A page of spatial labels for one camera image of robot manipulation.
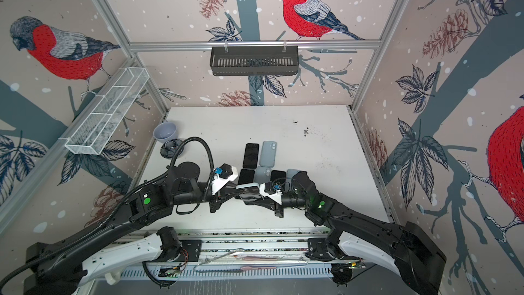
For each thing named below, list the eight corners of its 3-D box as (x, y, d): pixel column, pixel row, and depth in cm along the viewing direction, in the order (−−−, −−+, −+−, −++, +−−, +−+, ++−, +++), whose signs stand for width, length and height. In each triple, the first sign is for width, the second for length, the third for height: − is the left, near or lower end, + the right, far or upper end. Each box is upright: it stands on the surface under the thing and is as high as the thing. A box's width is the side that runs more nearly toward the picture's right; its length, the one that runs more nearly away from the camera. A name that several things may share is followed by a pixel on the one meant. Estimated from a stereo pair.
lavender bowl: (155, 144, 106) (150, 137, 101) (162, 129, 113) (157, 121, 108) (176, 144, 106) (172, 137, 101) (182, 129, 113) (178, 121, 108)
